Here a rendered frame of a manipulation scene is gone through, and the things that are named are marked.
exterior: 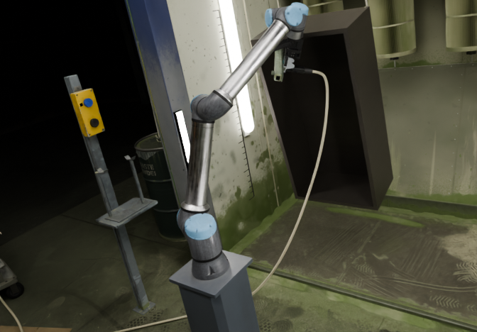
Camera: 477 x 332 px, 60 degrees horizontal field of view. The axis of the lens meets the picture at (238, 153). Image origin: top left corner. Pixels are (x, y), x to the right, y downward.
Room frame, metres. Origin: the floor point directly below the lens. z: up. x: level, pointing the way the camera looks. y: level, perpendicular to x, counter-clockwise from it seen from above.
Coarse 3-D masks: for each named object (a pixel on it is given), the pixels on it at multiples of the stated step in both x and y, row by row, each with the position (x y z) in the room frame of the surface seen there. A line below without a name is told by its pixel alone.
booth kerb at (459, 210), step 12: (384, 204) 3.03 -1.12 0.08; (396, 204) 2.97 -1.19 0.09; (408, 204) 2.91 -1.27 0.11; (420, 204) 2.85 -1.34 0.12; (432, 204) 2.79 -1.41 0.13; (444, 204) 2.74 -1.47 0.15; (456, 204) 2.68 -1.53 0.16; (468, 204) 2.63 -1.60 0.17; (456, 216) 2.68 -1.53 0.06; (468, 216) 2.63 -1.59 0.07
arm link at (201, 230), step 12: (192, 216) 1.81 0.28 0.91; (204, 216) 1.79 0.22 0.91; (192, 228) 1.71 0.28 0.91; (204, 228) 1.70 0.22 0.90; (216, 228) 1.75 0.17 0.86; (192, 240) 1.70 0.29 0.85; (204, 240) 1.69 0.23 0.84; (216, 240) 1.72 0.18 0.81; (192, 252) 1.72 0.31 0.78; (204, 252) 1.69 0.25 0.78; (216, 252) 1.71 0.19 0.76
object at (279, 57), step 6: (282, 48) 2.44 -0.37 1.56; (276, 54) 2.37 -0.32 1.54; (282, 54) 2.38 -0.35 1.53; (276, 60) 2.31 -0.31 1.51; (282, 60) 2.33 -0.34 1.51; (276, 66) 2.25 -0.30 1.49; (282, 66) 2.27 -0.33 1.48; (300, 66) 2.29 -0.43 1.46; (276, 72) 2.20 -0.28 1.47; (282, 72) 2.21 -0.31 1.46; (300, 72) 2.28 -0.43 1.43; (306, 72) 2.28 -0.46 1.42; (282, 78) 2.19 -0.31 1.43
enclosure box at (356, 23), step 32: (320, 32) 2.21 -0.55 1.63; (352, 32) 2.17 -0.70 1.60; (320, 64) 2.67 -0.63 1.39; (352, 64) 2.15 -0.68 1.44; (288, 96) 2.76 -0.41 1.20; (320, 96) 2.74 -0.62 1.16; (352, 96) 2.59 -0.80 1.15; (288, 128) 2.72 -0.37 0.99; (320, 128) 2.81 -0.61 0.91; (352, 128) 2.66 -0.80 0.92; (384, 128) 2.48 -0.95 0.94; (288, 160) 2.67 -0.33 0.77; (320, 160) 2.90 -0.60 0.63; (352, 160) 2.73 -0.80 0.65; (384, 160) 2.45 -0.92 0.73; (320, 192) 2.67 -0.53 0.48; (352, 192) 2.56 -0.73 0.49; (384, 192) 2.42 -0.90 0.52
